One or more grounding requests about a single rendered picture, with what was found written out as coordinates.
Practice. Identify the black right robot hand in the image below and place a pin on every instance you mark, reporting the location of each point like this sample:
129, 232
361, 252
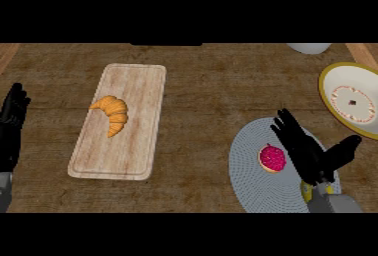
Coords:
305, 150

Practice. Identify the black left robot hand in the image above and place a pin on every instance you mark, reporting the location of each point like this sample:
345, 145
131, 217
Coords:
11, 113

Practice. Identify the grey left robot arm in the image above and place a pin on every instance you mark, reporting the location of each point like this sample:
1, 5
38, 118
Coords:
5, 191

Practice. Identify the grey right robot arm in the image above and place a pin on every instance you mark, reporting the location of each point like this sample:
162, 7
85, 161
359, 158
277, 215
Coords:
327, 200

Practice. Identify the round grey woven placemat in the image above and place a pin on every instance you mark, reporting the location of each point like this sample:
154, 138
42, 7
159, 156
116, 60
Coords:
266, 180

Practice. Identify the white bowl with yellow rim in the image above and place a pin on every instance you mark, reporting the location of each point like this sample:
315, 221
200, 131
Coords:
351, 98

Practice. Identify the golden croissant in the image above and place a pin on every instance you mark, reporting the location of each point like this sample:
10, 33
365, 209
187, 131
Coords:
114, 113

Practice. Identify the pale wooden cutting board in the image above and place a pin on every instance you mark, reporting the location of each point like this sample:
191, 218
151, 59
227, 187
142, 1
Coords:
119, 121

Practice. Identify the white rounded object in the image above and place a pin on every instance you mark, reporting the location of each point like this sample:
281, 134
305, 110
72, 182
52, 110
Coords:
309, 47

